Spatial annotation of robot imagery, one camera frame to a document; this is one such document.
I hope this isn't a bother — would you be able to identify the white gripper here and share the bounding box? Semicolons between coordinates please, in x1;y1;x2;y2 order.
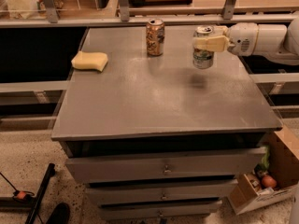
192;23;259;56

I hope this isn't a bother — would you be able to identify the middle grey drawer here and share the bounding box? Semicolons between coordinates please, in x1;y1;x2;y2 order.
85;179;237;205

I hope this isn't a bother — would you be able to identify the silver green 7up can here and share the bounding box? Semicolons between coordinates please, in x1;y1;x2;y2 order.
192;25;214;69

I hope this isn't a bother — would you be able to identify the red apple in box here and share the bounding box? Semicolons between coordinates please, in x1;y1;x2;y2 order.
262;175;278;189

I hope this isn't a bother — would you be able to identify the metal railing frame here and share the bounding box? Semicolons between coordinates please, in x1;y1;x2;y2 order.
0;0;299;28

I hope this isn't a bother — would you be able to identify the black tripod leg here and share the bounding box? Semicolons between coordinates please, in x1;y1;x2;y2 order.
25;163;55;224

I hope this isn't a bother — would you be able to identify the yellow sponge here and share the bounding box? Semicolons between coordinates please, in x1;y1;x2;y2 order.
71;51;108;72

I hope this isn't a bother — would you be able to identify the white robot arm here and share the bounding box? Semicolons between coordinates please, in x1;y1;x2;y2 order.
192;19;299;69

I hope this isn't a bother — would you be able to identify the cardboard box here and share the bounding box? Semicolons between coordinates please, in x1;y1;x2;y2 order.
228;126;299;215

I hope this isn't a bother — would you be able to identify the grey drawer cabinet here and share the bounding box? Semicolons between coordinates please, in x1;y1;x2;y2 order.
52;26;281;210

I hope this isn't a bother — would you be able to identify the top grey drawer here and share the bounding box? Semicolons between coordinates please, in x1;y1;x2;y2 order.
65;147;265;183

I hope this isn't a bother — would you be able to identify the bottom grey drawer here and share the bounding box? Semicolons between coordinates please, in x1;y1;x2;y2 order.
99;200;222;220

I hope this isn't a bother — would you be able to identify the orange brown soda can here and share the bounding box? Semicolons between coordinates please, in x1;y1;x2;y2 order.
146;19;165;56

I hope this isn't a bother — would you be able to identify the grey drawer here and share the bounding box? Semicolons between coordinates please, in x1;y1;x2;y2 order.
99;200;222;220
85;179;237;205
65;147;265;183

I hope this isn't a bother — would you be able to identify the black shoe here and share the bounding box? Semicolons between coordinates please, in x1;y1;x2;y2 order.
46;203;70;224

